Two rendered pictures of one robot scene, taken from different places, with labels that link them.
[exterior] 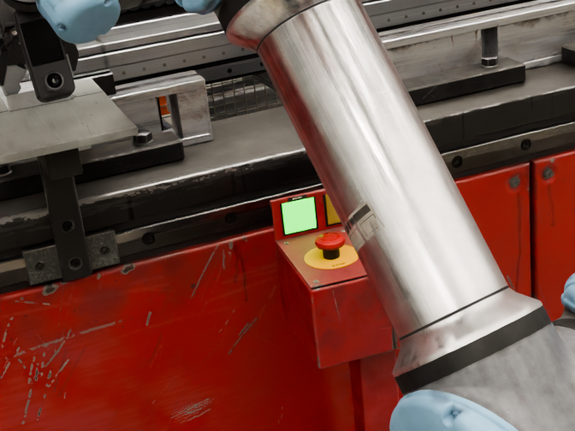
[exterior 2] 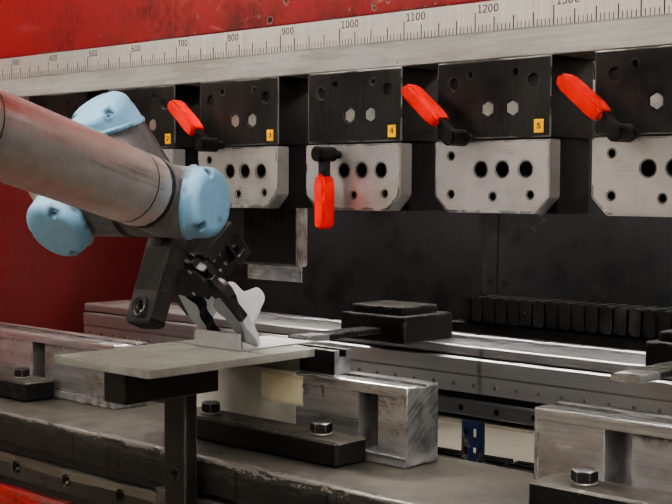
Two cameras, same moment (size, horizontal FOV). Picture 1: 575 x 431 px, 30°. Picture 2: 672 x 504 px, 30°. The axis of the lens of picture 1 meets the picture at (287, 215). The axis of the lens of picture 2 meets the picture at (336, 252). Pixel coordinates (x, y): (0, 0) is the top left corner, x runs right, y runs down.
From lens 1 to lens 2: 138 cm
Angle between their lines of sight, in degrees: 63
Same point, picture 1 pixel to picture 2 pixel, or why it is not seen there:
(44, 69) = (139, 294)
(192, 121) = (389, 436)
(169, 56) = (546, 385)
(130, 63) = (503, 379)
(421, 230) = not seen: outside the picture
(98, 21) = (57, 234)
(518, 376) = not seen: outside the picture
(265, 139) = (424, 485)
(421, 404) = not seen: outside the picture
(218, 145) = (389, 473)
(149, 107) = (351, 400)
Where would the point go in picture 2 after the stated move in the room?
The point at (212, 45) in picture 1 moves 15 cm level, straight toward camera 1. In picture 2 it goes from (596, 389) to (503, 399)
